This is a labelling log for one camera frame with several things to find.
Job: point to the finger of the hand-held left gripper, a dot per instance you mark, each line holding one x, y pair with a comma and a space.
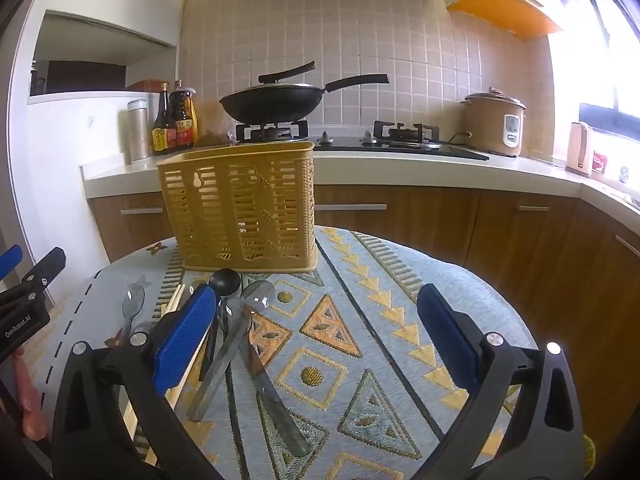
10, 261
49, 264

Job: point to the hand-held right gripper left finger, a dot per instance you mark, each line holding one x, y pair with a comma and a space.
186, 332

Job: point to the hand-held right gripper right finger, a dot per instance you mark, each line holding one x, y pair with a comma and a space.
447, 335

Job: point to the yellow plastic utensil basket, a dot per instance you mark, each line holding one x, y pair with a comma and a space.
240, 210

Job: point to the person's left hand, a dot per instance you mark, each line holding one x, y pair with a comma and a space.
31, 400

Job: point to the clear plastic spoon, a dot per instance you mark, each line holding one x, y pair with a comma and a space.
133, 300
260, 292

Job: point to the black plastic spoon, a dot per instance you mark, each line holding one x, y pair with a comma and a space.
225, 281

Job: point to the patterned blue tablecloth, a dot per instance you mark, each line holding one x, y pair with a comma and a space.
360, 390

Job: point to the steel canister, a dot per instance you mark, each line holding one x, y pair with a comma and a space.
138, 132

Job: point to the white kitchen countertop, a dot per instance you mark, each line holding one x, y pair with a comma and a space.
430, 170

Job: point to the slim dark sauce bottle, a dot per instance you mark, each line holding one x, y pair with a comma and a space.
161, 130

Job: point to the large dark sauce bottle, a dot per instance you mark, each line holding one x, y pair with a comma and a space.
181, 125

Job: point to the black gas stove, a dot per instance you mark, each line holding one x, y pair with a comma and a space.
400, 148

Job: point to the brown box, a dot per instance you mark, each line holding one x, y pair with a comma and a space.
146, 85

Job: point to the beige rice cooker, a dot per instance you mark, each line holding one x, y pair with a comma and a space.
492, 125

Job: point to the white electric kettle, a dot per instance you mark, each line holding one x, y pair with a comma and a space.
580, 150

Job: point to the red packet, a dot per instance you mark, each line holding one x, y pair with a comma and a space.
600, 161

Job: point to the black wok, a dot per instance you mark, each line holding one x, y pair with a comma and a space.
270, 106

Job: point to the glass wok lid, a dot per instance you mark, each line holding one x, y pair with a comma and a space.
287, 72

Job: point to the window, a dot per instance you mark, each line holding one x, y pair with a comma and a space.
600, 50

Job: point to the orange wall cabinet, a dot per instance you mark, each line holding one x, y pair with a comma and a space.
502, 10

